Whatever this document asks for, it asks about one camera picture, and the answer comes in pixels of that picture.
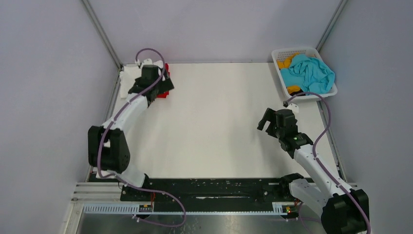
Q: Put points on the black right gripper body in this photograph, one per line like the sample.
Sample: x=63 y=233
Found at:
x=278 y=133

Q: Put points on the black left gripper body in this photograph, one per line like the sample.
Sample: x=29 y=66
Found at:
x=164 y=85

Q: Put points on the white t shirt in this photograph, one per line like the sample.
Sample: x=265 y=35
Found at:
x=130 y=73

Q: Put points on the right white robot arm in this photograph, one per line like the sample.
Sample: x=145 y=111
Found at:
x=341 y=208

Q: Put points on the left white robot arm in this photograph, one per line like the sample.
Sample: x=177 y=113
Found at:
x=108 y=150

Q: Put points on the white plastic laundry basket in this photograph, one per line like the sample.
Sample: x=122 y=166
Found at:
x=282 y=54

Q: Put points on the yellow t shirt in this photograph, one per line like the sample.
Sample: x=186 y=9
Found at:
x=294 y=89

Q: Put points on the teal t shirt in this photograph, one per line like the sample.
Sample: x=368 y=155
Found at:
x=310 y=74

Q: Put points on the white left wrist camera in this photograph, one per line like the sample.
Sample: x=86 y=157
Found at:
x=147 y=61

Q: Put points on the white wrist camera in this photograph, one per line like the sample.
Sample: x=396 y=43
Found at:
x=147 y=61
x=291 y=106

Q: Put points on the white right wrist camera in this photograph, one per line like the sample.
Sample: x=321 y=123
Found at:
x=291 y=106

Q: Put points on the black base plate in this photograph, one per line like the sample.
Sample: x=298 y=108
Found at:
x=210 y=195

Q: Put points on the aluminium frame rail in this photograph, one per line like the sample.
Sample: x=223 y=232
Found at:
x=105 y=197

